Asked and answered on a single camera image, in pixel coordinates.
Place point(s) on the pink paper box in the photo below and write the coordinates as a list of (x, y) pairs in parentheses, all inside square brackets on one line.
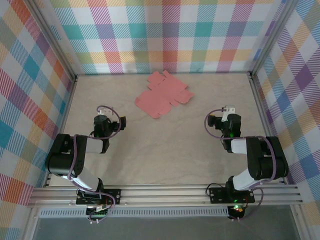
[(162, 95)]

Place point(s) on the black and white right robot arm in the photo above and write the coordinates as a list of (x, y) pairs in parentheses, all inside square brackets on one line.
[(265, 160)]

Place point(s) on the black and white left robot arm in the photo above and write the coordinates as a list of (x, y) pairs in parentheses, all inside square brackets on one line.
[(62, 155)]

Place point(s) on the plaid backdrop cloth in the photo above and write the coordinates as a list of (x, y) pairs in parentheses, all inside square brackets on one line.
[(300, 100), (20, 100), (162, 37)]

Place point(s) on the control board with LED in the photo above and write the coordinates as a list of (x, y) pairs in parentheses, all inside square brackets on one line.
[(237, 210)]

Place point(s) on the green terminal control board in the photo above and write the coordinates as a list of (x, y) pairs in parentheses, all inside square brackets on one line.
[(98, 212)]

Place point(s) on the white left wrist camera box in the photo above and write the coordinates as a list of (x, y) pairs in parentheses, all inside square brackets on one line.
[(105, 110)]

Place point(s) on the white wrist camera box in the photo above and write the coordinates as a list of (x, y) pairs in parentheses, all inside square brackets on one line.
[(228, 112), (105, 110)]

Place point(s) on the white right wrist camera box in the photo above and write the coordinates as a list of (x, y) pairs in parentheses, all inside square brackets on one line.
[(228, 112)]

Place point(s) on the aluminium side rail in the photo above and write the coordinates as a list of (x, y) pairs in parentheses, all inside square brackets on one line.
[(263, 112), (65, 112)]

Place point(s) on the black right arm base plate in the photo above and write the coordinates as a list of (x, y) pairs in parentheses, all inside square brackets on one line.
[(217, 196)]

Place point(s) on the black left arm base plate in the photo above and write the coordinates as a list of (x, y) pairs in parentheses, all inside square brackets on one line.
[(113, 196)]

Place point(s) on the aluminium mounting rail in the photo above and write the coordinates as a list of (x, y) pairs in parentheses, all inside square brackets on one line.
[(162, 195)]

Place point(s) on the aluminium frame post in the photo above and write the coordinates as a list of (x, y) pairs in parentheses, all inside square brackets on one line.
[(52, 37), (271, 37)]

